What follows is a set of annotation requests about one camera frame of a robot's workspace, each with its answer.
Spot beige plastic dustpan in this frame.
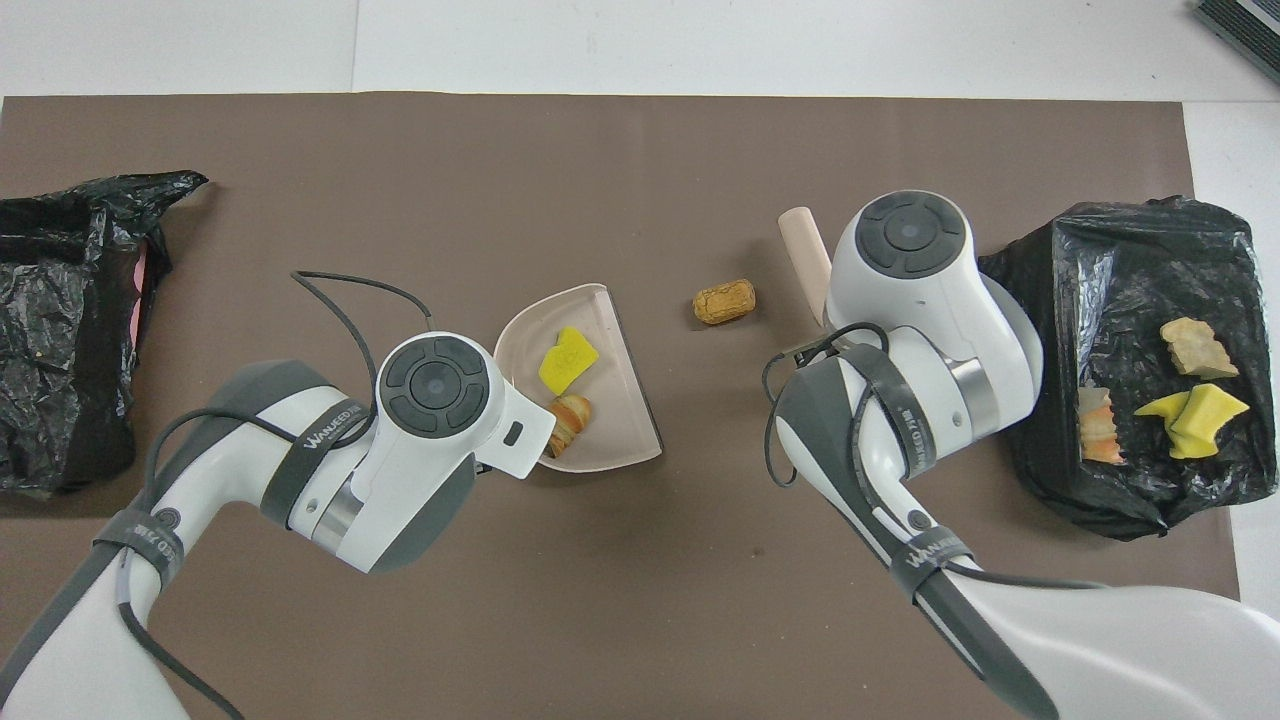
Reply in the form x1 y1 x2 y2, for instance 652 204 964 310
493 283 664 474

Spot orange striped foam piece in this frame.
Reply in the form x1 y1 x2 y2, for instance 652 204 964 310
545 394 594 459
1077 385 1127 466

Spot beige hand brush black bristles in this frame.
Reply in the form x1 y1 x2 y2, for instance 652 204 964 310
778 206 836 329

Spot black plastic trash bag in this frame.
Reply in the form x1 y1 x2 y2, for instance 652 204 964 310
977 195 1280 542
0 170 210 498

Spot brown cork-like trash piece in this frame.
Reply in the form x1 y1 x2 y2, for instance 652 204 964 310
692 279 758 327

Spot dark grey ribbed device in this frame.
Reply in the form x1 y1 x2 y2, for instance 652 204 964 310
1193 0 1280 86

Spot pale trash piece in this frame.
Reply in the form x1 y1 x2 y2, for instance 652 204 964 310
1160 317 1241 381

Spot brown paper table mat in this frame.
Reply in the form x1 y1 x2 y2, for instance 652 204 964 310
0 92 1253 720

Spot small yellow sponge piece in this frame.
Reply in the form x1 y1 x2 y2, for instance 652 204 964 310
1134 390 1193 447

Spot pink plastic bin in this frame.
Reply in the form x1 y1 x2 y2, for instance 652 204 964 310
130 245 152 346

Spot notched yellow sponge piece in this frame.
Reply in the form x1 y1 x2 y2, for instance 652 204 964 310
1168 383 1252 461

